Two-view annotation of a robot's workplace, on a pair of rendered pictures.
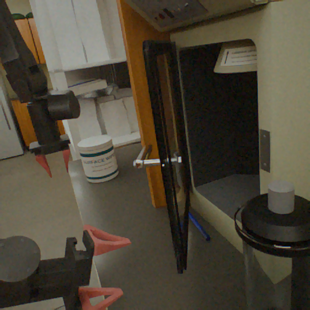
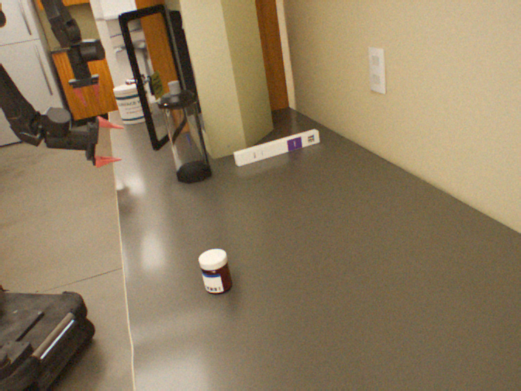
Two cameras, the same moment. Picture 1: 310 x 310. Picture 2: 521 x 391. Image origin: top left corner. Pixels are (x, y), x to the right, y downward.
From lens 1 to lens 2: 1.01 m
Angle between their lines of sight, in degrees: 6
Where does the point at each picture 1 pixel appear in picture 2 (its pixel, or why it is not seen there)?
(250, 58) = not seen: hidden behind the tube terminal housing
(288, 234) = (169, 100)
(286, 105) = (199, 47)
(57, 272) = (81, 134)
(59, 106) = (89, 50)
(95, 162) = (127, 105)
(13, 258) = (58, 115)
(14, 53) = (56, 12)
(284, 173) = (206, 87)
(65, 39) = not seen: outside the picture
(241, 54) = not seen: hidden behind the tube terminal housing
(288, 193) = (173, 84)
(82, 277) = (94, 137)
